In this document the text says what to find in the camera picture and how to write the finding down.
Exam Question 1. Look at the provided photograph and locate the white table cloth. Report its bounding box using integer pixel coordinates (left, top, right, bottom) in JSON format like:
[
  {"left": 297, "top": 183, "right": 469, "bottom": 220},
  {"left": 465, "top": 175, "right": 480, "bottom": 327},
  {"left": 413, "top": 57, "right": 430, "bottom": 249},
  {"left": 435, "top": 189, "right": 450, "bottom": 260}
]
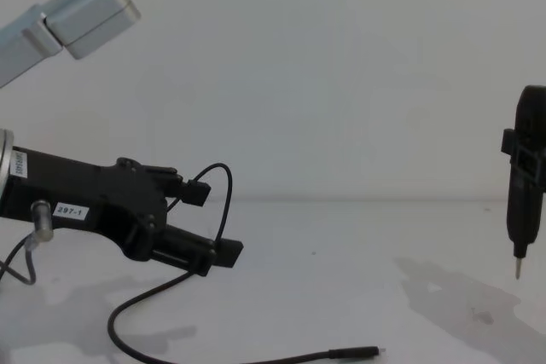
[{"left": 0, "top": 196, "right": 546, "bottom": 364}]

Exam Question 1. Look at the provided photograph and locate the black corded power screwdriver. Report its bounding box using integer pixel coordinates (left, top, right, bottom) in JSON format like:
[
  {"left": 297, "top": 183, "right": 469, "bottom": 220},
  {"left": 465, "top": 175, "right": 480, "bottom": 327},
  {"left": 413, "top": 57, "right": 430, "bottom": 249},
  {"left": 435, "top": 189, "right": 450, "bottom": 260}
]
[{"left": 498, "top": 84, "right": 546, "bottom": 281}]

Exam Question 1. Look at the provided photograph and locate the long black cable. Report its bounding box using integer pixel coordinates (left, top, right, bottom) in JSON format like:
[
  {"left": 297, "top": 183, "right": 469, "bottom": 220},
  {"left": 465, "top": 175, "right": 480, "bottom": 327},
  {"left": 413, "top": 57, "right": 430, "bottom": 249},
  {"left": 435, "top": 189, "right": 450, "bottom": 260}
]
[{"left": 106, "top": 162, "right": 389, "bottom": 364}]

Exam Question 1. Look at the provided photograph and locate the thin gripper cable silver plug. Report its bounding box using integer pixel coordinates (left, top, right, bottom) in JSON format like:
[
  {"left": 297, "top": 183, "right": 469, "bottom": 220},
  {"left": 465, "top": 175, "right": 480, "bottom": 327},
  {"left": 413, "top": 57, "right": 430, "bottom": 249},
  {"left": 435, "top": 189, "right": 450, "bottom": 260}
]
[{"left": 0, "top": 200, "right": 55, "bottom": 286}]

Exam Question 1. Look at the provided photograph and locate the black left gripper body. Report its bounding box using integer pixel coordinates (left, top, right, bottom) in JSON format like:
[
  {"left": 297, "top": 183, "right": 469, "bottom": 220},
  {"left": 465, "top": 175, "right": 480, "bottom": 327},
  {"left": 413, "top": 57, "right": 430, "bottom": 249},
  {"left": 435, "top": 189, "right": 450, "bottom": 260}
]
[{"left": 0, "top": 146, "right": 169, "bottom": 262}]

